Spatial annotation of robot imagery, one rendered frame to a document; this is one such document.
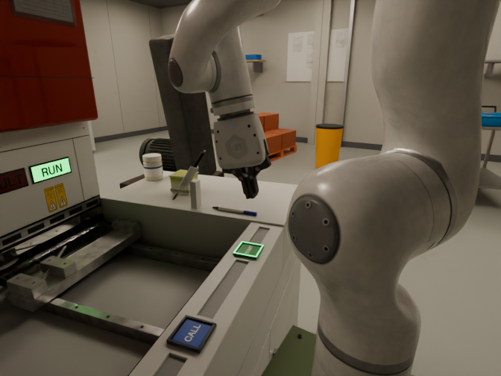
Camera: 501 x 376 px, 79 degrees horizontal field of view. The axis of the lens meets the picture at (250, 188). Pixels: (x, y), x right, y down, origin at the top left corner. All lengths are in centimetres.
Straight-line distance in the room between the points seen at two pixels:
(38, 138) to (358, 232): 86
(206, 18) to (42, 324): 72
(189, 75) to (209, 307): 39
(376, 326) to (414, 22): 29
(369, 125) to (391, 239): 656
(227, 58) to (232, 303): 43
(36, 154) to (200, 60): 59
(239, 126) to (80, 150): 60
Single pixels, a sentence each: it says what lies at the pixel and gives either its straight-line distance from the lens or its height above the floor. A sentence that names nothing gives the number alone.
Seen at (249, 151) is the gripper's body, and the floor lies 120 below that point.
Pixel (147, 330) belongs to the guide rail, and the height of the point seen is 85.
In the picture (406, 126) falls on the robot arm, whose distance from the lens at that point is 38.
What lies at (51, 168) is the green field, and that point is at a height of 110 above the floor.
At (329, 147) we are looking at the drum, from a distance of 494.
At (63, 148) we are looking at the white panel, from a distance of 103.
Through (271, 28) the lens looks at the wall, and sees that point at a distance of 756.
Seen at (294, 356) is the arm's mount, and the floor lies 83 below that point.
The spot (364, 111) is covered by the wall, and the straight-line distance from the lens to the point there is 683.
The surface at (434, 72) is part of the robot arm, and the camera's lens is 32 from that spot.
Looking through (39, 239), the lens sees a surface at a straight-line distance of 100.
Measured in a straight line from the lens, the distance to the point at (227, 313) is 56.
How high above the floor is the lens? 133
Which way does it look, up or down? 19 degrees down
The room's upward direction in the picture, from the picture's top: straight up
